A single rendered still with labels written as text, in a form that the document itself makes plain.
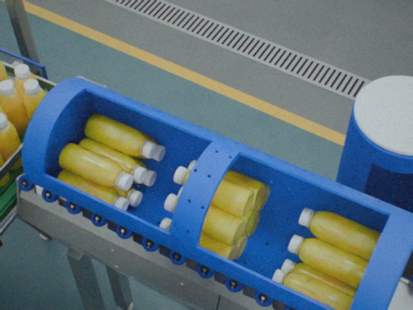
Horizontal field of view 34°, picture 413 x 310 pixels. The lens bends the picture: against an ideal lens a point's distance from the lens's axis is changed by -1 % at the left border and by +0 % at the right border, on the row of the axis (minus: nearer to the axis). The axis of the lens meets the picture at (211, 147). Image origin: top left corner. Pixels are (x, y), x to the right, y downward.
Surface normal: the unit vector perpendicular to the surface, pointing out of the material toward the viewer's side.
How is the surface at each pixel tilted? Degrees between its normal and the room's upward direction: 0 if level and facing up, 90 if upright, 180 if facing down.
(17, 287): 0
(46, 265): 0
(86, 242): 70
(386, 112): 0
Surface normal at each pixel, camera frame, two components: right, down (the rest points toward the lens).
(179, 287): -0.45, 0.43
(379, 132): -0.01, -0.62
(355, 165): -0.87, 0.38
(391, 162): -0.39, 0.72
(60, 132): 0.88, 0.36
